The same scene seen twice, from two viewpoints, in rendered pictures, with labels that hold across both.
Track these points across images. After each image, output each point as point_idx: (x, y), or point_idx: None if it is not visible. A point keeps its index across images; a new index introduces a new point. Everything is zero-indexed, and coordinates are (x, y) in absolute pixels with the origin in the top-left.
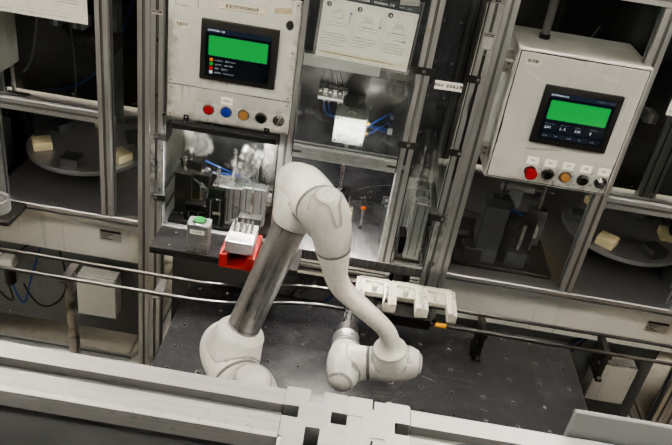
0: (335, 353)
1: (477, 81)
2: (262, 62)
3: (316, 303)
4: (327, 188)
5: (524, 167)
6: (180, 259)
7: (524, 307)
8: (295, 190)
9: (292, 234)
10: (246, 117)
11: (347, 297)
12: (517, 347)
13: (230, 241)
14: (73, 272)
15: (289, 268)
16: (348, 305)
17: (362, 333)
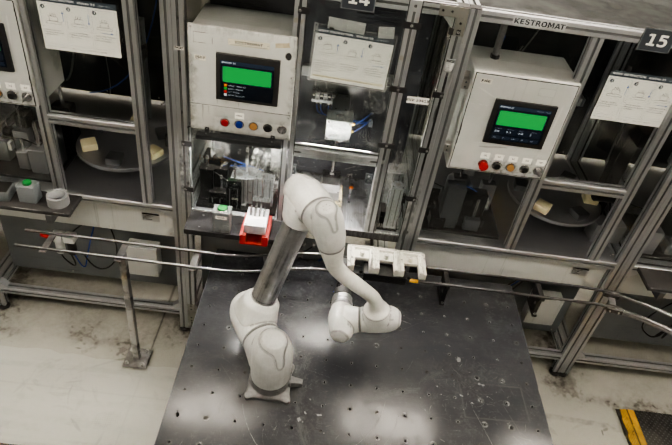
0: (334, 314)
1: (441, 96)
2: (267, 86)
3: (317, 268)
4: (325, 202)
5: (478, 160)
6: None
7: (478, 260)
8: (300, 201)
9: (298, 232)
10: (255, 128)
11: (343, 278)
12: (472, 291)
13: (248, 225)
14: (124, 252)
15: None
16: (344, 283)
17: None
